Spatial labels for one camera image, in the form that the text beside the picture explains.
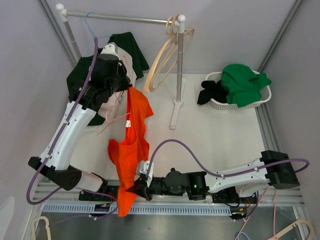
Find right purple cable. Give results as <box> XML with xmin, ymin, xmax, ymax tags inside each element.
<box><xmin>146</xmin><ymin>139</ymin><xmax>311</xmax><ymax>179</ymax></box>

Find purple cable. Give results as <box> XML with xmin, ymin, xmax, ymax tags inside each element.
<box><xmin>146</xmin><ymin>139</ymin><xmax>311</xmax><ymax>179</ymax></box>
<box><xmin>26</xmin><ymin>37</ymin><xmax>119</xmax><ymax>221</ymax></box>

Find black mounting plate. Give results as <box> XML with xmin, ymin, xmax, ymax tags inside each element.
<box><xmin>78</xmin><ymin>185</ymin><xmax>119</xmax><ymax>202</ymax></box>
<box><xmin>211</xmin><ymin>187</ymin><xmax>257</xmax><ymax>207</ymax></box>

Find beige plastic hanger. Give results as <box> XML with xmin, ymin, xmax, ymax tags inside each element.
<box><xmin>143</xmin><ymin>16</ymin><xmax>196</xmax><ymax>94</ymax></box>
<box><xmin>149</xmin><ymin>14</ymin><xmax>196</xmax><ymax>91</ymax></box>

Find beige hanger on floor right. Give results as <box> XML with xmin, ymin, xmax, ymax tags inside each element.
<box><xmin>267</xmin><ymin>219</ymin><xmax>316</xmax><ymax>240</ymax></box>

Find white plastic basket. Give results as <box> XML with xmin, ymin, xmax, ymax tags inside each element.
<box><xmin>205</xmin><ymin>71</ymin><xmax>272</xmax><ymax>110</ymax></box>

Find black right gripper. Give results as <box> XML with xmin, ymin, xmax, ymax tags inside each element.
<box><xmin>126</xmin><ymin>176</ymin><xmax>184</xmax><ymax>202</ymax></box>

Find blue hanger on floor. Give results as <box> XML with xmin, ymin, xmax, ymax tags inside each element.
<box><xmin>234</xmin><ymin>232</ymin><xmax>250</xmax><ymax>240</ymax></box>

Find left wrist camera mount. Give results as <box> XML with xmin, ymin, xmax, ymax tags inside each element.
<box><xmin>98</xmin><ymin>42</ymin><xmax>123</xmax><ymax>66</ymax></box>

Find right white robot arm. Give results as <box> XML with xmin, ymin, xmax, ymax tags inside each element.
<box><xmin>132</xmin><ymin>150</ymin><xmax>300</xmax><ymax>203</ymax></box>

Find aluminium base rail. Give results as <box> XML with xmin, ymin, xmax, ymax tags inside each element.
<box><xmin>31</xmin><ymin>181</ymin><xmax>305</xmax><ymax>206</ymax></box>

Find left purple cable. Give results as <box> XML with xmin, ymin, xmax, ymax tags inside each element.
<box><xmin>26</xmin><ymin>37</ymin><xmax>119</xmax><ymax>221</ymax></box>

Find beige hanger on floor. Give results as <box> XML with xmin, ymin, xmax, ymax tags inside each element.
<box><xmin>267</xmin><ymin>219</ymin><xmax>316</xmax><ymax>240</ymax></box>
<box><xmin>30</xmin><ymin>216</ymin><xmax>53</xmax><ymax>240</ymax></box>

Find pink wire hanger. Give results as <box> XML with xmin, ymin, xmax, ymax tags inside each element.
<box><xmin>97</xmin><ymin>106</ymin><xmax>129</xmax><ymax>134</ymax></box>

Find orange t shirt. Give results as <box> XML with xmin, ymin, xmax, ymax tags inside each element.
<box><xmin>107</xmin><ymin>87</ymin><xmax>154</xmax><ymax>217</ymax></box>

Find pale pink t shirt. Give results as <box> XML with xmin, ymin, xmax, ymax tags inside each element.
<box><xmin>100</xmin><ymin>47</ymin><xmax>137</xmax><ymax>109</ymax></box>

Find black t shirt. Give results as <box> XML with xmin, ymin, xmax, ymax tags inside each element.
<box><xmin>197</xmin><ymin>80</ymin><xmax>228</xmax><ymax>105</ymax></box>

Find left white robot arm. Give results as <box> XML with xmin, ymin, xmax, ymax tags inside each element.
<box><xmin>28</xmin><ymin>53</ymin><xmax>130</xmax><ymax>201</ymax></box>

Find dark green t shirt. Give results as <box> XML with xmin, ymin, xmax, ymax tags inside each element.
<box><xmin>66</xmin><ymin>32</ymin><xmax>149</xmax><ymax>126</ymax></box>

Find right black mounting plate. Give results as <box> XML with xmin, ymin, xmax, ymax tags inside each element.
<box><xmin>211</xmin><ymin>187</ymin><xmax>257</xmax><ymax>207</ymax></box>

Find white slotted cable duct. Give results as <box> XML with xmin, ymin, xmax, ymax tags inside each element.
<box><xmin>42</xmin><ymin>203</ymin><xmax>232</xmax><ymax>216</ymax></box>

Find beige hanger on floor left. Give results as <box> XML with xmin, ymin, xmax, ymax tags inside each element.
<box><xmin>30</xmin><ymin>216</ymin><xmax>53</xmax><ymax>240</ymax></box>

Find silver clothes rack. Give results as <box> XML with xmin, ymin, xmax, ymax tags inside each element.
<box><xmin>55</xmin><ymin>3</ymin><xmax>194</xmax><ymax>130</ymax></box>

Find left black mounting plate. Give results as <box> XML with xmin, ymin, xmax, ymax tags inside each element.
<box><xmin>78</xmin><ymin>185</ymin><xmax>119</xmax><ymax>202</ymax></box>

